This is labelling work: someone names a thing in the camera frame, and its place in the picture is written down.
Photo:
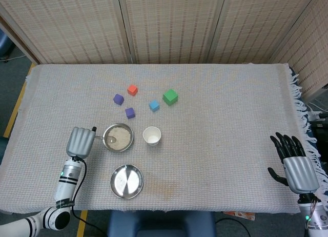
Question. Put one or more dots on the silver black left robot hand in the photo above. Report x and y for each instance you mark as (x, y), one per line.
(80, 142)

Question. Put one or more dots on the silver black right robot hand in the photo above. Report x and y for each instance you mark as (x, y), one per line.
(299, 173)

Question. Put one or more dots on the small steel spoon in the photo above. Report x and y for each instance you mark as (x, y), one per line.
(112, 139)

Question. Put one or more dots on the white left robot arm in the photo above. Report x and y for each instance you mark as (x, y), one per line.
(67, 180)

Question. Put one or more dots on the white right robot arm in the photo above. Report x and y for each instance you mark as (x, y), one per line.
(317, 219)

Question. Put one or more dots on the round steel bowl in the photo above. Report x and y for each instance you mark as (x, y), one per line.
(131, 142)

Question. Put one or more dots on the round steel plate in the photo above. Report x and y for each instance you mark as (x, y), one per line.
(126, 181)

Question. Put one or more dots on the white paper cup blue logo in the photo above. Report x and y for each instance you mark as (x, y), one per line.
(151, 137)

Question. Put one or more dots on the black equipment box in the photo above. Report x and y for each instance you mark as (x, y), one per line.
(320, 134)

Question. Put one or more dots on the purple foam cube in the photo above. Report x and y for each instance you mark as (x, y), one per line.
(118, 99)
(130, 113)

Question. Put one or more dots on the white power strip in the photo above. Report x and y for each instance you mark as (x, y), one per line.
(317, 115)

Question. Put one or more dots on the orange white paper package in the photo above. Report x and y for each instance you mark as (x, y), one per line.
(239, 215)

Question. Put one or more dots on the orange foam cube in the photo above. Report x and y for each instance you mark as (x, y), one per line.
(132, 90)

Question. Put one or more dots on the light blue foam cube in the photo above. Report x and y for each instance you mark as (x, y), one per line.
(154, 106)

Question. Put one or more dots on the white waffle weave tablecloth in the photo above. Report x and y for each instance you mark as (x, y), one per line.
(217, 149)

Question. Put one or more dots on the large green foam cube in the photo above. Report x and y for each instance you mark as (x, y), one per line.
(170, 97)

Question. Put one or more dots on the blue padded seat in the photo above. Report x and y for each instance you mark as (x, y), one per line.
(161, 224)

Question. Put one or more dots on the woven bamboo folding screen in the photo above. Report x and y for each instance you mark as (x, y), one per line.
(166, 24)

